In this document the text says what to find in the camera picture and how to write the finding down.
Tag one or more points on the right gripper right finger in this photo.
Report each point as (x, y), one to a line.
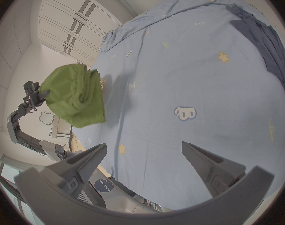
(212, 172)

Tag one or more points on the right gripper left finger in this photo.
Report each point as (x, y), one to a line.
(73, 172)

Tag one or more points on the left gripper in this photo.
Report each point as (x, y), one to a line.
(37, 99)

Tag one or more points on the green shorts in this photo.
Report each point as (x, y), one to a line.
(72, 97)

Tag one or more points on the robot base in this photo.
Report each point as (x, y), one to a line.
(105, 186)

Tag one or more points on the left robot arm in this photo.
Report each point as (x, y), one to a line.
(12, 128)

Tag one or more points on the round woven basket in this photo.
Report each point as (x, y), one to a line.
(101, 84)

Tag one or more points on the bed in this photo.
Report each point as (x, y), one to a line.
(180, 78)

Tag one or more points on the dark blue garment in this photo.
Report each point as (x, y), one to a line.
(269, 41)

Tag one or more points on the window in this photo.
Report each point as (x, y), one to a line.
(6, 172)

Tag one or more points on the white wardrobe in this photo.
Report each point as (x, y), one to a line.
(69, 13)

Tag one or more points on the pale blue quilt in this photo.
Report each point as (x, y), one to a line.
(180, 6)

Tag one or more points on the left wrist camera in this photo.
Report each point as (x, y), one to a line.
(36, 86)

